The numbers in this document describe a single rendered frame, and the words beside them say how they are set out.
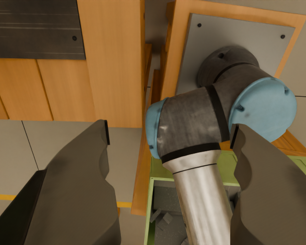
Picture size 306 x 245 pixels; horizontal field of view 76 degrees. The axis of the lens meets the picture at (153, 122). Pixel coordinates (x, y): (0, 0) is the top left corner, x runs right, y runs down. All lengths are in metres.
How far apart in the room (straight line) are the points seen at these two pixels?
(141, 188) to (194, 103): 0.65
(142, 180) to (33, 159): 1.50
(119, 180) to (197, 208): 1.79
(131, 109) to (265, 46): 0.37
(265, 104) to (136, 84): 0.31
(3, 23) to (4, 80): 0.16
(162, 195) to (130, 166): 1.16
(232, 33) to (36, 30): 0.46
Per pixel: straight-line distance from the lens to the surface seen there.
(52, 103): 0.65
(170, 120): 0.35
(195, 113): 0.35
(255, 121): 0.36
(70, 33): 0.54
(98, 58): 0.53
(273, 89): 0.36
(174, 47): 0.56
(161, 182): 0.82
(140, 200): 1.00
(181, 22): 0.55
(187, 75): 0.54
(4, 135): 2.20
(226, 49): 0.52
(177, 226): 0.87
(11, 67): 0.67
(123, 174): 2.04
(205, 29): 0.52
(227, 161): 0.77
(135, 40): 0.50
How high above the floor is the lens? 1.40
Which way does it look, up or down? 59 degrees down
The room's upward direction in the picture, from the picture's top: 176 degrees counter-clockwise
